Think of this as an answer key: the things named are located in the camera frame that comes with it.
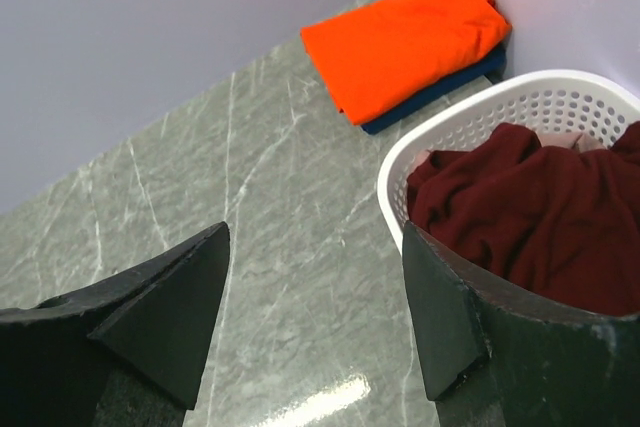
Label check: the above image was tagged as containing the dark maroon t shirt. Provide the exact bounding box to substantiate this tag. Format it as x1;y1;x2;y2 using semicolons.
407;123;639;316

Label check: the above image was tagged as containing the white laundry basket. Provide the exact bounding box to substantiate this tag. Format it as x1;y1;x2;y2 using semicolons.
377;69;639;250

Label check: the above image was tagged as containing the orange t shirt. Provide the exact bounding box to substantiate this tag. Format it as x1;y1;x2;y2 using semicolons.
300;0;512;126

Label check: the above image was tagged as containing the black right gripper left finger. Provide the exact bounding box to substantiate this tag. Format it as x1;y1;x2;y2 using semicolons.
1;223;230;426

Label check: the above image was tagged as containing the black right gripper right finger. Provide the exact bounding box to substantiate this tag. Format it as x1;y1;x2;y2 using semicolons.
402;223;639;426

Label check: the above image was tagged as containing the folded blue t shirt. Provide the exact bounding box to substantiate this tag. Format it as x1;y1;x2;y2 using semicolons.
360;44;507;135

